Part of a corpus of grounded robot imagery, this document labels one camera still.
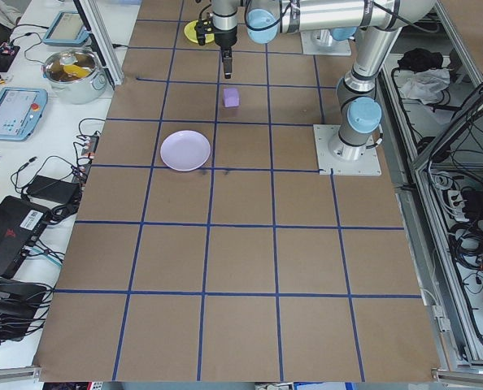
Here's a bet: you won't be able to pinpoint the purple foam block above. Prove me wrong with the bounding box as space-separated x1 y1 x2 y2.
222 86 242 109

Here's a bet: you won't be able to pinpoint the yellow round plate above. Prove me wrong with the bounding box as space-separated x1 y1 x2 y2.
183 19 216 45

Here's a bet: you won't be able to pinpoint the steel pot with lid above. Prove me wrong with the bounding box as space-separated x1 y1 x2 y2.
41 47 107 106

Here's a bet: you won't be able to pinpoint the light blue teach pendant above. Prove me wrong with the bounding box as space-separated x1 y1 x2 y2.
41 11 91 46
0 87 49 142

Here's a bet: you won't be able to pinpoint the black power strip red plugs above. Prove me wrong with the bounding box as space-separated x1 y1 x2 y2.
72 133 101 180

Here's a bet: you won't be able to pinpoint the black crumpled cloth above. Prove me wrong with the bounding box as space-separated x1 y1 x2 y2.
398 47 445 70

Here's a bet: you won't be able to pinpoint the white crumpled cloth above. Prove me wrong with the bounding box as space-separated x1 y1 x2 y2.
402 67 454 106

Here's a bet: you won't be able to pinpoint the black power adapter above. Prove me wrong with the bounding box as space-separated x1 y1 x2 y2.
24 174 82 202

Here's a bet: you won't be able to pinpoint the white power strip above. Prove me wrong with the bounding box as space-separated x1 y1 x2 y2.
444 188 470 223

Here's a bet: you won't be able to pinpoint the black laptop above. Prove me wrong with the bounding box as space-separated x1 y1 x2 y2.
0 194 51 281

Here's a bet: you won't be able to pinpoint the black electronic device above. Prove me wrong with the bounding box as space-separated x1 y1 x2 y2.
0 279 54 346

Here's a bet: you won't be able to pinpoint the black camera cable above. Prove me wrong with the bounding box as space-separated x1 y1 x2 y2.
196 0 212 24

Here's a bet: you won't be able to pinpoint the white square base plate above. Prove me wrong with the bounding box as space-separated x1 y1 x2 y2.
300 30 353 56
313 123 383 176

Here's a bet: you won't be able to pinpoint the aluminium frame post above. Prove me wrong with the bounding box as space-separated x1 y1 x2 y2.
72 0 125 86

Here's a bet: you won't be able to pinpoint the V-shaped metal bar frame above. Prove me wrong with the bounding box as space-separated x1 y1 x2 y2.
377 0 483 371

